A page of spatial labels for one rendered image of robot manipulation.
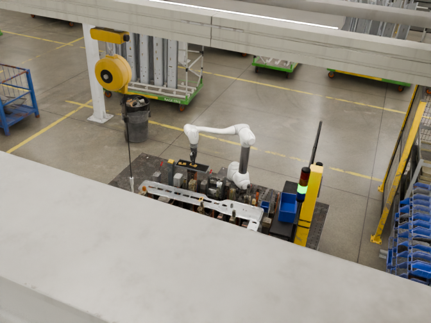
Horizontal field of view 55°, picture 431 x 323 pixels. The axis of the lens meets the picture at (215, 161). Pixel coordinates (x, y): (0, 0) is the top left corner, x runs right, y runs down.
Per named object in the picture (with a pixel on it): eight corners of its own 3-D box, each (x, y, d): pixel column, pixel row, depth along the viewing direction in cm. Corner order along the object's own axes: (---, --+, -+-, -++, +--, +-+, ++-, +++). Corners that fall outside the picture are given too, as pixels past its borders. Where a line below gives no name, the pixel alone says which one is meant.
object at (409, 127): (381, 245, 535) (433, 105, 424) (370, 241, 539) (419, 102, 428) (387, 188, 639) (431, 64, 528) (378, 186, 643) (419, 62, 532)
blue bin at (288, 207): (278, 220, 411) (279, 210, 403) (279, 201, 436) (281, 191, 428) (294, 223, 408) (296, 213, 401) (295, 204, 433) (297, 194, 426)
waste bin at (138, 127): (117, 141, 717) (113, 103, 677) (133, 127, 759) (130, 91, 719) (142, 148, 702) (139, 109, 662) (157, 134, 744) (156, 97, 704)
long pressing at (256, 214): (135, 191, 445) (135, 190, 445) (145, 179, 463) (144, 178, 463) (259, 223, 413) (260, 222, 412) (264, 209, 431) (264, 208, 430)
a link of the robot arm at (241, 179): (243, 179, 500) (251, 191, 484) (231, 182, 494) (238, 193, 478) (250, 125, 455) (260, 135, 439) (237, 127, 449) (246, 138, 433)
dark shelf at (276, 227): (268, 233, 399) (269, 231, 397) (285, 182, 470) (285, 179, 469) (291, 239, 393) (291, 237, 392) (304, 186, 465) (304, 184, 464)
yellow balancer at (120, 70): (104, 192, 214) (81, 22, 166) (115, 181, 222) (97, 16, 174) (133, 202, 209) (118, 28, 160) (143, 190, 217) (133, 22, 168)
